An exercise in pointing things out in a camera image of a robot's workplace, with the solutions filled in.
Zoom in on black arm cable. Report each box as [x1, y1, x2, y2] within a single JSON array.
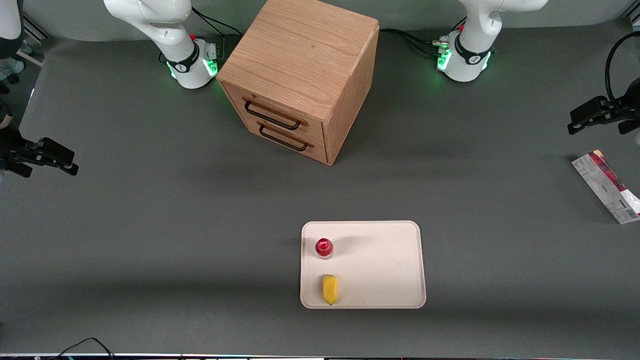
[[604, 31, 640, 108]]

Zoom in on yellow lemon-shaped object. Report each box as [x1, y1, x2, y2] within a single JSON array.
[[322, 274, 339, 306]]

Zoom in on aluminium frame rail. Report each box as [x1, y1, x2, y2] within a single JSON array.
[[22, 12, 51, 42]]

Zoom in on wooden drawer cabinet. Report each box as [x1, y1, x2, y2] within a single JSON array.
[[216, 0, 380, 166]]

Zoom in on black base cable bundle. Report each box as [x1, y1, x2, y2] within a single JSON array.
[[379, 27, 454, 59], [191, 6, 242, 39]]

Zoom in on red cookie box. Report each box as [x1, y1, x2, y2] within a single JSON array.
[[571, 149, 640, 225]]

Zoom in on thin black table-edge cable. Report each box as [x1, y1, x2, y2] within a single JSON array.
[[50, 337, 116, 360]]

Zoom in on cream plastic tray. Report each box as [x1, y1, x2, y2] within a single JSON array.
[[300, 220, 427, 310]]

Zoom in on black drawer handle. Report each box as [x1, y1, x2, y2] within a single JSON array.
[[258, 122, 314, 153], [243, 97, 307, 131]]

